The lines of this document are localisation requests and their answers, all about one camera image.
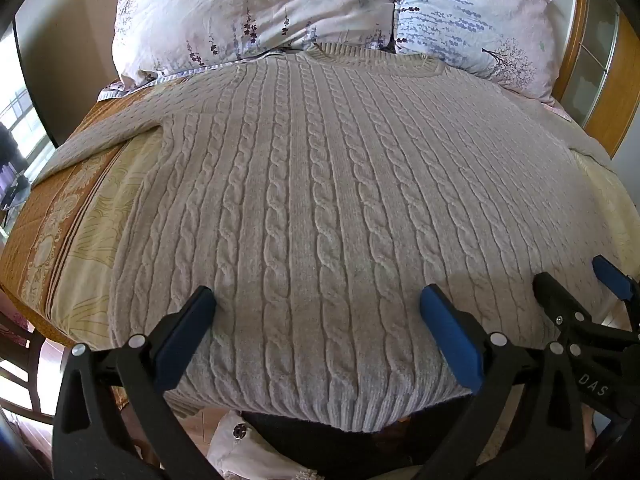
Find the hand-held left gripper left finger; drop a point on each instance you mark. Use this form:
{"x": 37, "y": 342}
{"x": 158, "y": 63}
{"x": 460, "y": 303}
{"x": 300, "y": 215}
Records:
{"x": 185, "y": 340}

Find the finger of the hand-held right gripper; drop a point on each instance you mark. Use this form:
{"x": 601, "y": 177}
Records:
{"x": 612, "y": 276}
{"x": 555, "y": 297}

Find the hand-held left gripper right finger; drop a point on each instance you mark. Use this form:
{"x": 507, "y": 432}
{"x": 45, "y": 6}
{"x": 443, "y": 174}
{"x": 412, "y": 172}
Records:
{"x": 450, "y": 340}

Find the white cloth with button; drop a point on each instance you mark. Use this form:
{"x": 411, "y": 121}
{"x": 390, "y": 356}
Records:
{"x": 235, "y": 445}

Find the wooden chair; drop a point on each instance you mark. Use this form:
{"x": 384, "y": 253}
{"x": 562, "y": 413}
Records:
{"x": 25, "y": 360}

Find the yellow orange patterned bed cover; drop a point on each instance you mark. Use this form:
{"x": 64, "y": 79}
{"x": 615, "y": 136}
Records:
{"x": 75, "y": 220}

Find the person's dark clothing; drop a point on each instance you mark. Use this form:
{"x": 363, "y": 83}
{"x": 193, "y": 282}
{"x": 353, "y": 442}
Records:
{"x": 325, "y": 452}

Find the wooden headboard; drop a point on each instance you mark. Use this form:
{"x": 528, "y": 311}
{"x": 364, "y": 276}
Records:
{"x": 625, "y": 85}

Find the window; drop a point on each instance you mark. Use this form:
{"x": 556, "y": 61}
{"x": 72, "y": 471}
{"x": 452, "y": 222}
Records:
{"x": 25, "y": 130}

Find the white blue floral pillow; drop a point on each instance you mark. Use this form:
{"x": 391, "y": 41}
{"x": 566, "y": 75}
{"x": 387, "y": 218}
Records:
{"x": 475, "y": 15}

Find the white purple floral pillow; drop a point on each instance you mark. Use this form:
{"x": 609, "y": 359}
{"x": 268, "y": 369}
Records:
{"x": 240, "y": 5}

